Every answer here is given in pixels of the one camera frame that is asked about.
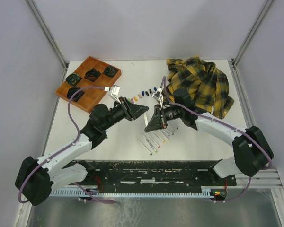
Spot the dark green cable coil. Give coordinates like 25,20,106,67
102,65,117,78

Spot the light blue cap marker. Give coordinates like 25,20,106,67
143,113,148,127

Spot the black cable coil front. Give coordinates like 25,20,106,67
66,87,85,102

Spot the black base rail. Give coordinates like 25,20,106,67
80,161,237,193

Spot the yellow plaid shirt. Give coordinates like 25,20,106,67
166,56,234,119

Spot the green black cable coil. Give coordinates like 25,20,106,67
65,73,83,86

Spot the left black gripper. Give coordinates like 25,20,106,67
102,96,149,131

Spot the black cable coil centre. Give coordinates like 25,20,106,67
85,68,101,82

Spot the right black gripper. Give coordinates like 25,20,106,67
145,104,183,132

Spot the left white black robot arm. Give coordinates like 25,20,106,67
15,97,149,206

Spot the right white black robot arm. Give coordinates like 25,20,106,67
144,88,274,185

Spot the white cable duct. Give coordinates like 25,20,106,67
50,186,214,199

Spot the orange compartment tray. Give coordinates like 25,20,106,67
56,56,122,113

